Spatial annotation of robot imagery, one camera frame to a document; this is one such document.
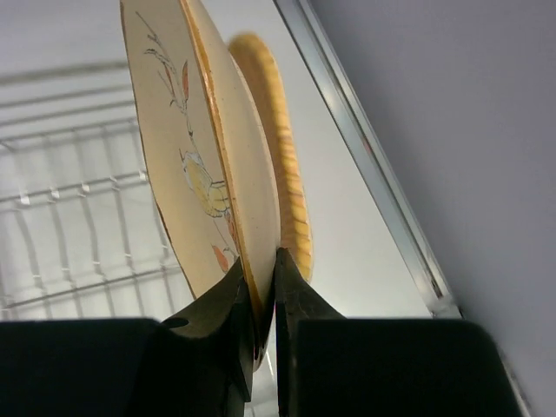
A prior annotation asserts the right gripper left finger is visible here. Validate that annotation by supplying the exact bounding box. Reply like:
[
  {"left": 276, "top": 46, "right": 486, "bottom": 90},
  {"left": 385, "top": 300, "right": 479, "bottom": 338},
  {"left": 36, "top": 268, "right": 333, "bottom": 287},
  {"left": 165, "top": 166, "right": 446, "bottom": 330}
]
[{"left": 1, "top": 263, "right": 254, "bottom": 416}]

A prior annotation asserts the cream floral plate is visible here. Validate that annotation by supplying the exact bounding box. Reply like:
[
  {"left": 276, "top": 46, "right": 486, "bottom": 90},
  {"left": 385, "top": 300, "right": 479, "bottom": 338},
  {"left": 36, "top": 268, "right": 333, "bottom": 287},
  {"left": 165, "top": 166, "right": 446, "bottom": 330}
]
[{"left": 120, "top": 1, "right": 281, "bottom": 361}]

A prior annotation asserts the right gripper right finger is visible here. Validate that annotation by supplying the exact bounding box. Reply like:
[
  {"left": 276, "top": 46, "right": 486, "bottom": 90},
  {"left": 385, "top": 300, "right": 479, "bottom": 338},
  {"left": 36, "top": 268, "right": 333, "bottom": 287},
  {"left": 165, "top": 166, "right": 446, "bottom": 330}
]
[{"left": 274, "top": 248, "right": 522, "bottom": 416}]

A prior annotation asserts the metal wire dish rack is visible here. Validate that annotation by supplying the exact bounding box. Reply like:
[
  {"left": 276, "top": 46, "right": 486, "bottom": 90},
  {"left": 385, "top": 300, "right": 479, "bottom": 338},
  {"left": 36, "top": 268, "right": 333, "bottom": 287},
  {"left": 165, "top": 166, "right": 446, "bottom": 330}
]
[{"left": 1, "top": 61, "right": 192, "bottom": 321}]

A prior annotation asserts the orange wicker plate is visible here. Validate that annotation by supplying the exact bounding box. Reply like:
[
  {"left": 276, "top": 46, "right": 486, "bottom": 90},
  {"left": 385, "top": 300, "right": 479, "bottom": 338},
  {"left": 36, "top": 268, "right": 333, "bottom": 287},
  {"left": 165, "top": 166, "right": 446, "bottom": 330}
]
[{"left": 228, "top": 33, "right": 314, "bottom": 282}]

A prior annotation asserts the aluminium table edge rail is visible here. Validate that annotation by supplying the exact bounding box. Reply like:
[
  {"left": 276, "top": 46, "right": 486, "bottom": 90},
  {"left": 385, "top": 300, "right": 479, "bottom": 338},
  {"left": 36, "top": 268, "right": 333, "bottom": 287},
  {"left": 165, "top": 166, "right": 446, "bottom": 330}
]
[{"left": 275, "top": 1, "right": 463, "bottom": 319}]

